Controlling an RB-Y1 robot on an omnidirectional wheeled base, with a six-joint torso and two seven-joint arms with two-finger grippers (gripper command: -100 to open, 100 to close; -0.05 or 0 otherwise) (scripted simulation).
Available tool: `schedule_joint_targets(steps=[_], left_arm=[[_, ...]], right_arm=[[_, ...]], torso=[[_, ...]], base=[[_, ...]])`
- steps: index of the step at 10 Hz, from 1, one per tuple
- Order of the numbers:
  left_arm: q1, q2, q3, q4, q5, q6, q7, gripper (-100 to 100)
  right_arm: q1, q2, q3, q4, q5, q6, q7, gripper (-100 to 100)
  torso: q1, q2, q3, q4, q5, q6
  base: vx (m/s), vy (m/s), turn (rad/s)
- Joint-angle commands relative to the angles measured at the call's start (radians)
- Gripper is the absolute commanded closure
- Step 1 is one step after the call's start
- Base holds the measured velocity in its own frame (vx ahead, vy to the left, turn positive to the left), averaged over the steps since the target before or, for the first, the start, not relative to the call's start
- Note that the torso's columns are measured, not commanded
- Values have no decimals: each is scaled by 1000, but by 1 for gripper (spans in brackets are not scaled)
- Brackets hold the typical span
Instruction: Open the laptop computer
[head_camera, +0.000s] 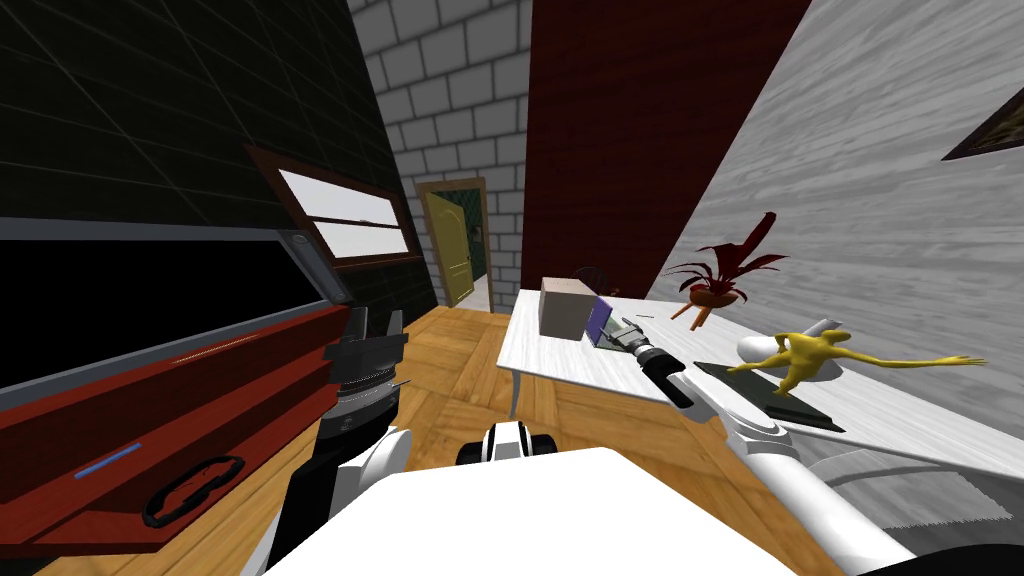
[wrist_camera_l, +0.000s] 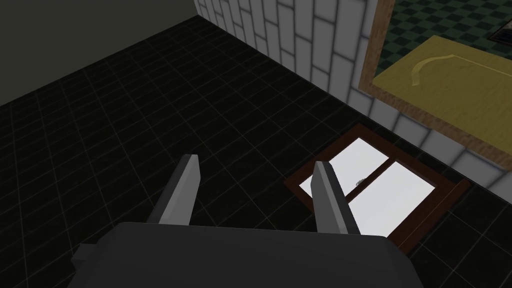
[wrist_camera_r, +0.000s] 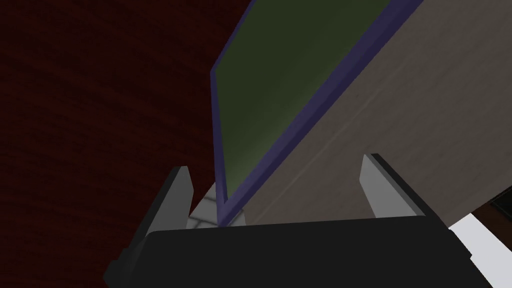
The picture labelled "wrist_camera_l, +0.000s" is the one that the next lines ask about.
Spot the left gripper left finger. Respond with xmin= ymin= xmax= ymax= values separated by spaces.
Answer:
xmin=146 ymin=153 xmax=201 ymax=227

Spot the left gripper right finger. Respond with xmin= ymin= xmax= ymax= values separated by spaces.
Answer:
xmin=311 ymin=160 xmax=362 ymax=236

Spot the brown framed window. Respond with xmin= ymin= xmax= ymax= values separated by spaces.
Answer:
xmin=283 ymin=123 xmax=471 ymax=255

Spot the yellow curved door handle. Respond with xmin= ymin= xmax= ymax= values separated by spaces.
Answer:
xmin=411 ymin=54 xmax=455 ymax=87

